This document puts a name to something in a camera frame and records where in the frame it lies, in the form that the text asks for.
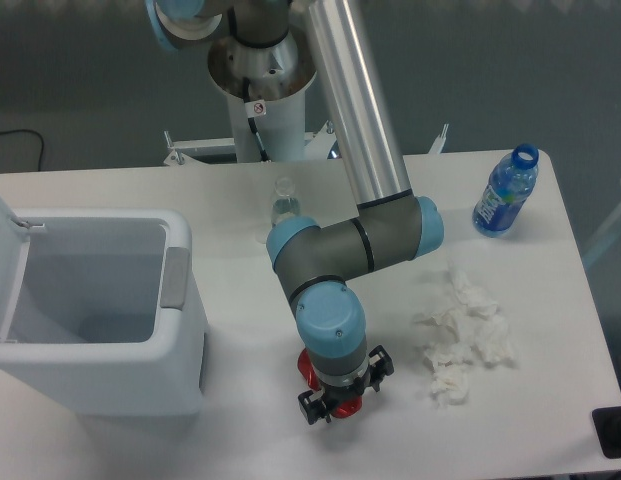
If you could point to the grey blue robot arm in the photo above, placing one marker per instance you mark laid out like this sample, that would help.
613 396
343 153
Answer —
389 223

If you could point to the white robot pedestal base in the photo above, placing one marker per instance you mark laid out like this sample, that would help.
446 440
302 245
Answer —
265 93

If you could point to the black device at edge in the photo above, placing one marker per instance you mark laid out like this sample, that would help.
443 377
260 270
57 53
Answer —
607 423

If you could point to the blue plastic drink bottle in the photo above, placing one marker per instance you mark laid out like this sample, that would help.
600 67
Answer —
510 184

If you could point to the white frame at right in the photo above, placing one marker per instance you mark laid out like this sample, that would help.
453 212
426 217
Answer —
604 237

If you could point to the crumpled white tissue pile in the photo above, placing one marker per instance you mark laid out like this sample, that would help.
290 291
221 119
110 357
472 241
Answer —
467 329

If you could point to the crushed red can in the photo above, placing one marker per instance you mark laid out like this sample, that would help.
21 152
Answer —
345 409

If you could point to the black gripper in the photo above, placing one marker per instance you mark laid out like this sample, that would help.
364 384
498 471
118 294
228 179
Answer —
343 393

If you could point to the clear plastic water bottle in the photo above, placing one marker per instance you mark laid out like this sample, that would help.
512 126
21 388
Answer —
284 201

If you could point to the white bottle cap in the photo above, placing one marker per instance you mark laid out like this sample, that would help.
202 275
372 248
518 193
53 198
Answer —
261 237

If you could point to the white open trash bin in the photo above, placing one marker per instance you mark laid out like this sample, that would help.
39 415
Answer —
100 311

